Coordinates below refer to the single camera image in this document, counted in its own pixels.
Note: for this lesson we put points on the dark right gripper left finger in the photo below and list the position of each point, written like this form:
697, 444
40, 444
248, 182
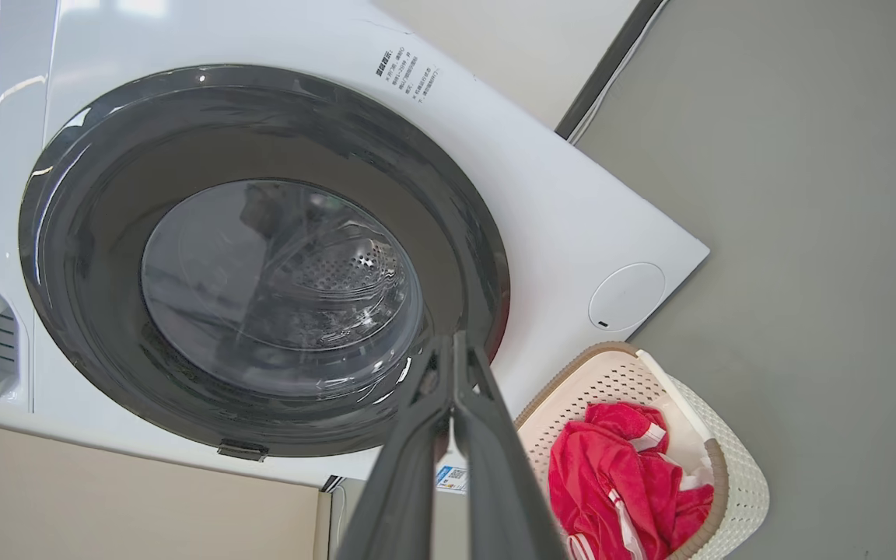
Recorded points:
409, 467

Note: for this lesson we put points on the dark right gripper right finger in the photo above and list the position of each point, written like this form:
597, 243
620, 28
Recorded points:
495, 482

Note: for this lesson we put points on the cream perforated laundry basket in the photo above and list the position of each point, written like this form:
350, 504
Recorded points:
736, 467

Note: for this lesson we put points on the blue energy label sticker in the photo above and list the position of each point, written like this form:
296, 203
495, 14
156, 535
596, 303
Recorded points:
453, 477

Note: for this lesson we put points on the red garment with white stripes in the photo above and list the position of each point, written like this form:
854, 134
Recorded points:
603, 482

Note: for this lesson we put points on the round white filter cover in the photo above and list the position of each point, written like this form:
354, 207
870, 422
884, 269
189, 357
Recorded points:
627, 295

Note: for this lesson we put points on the white front-loading washing machine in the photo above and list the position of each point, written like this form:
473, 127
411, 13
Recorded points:
572, 202

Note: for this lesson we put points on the black round washer door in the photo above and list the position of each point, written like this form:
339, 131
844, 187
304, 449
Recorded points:
90, 233

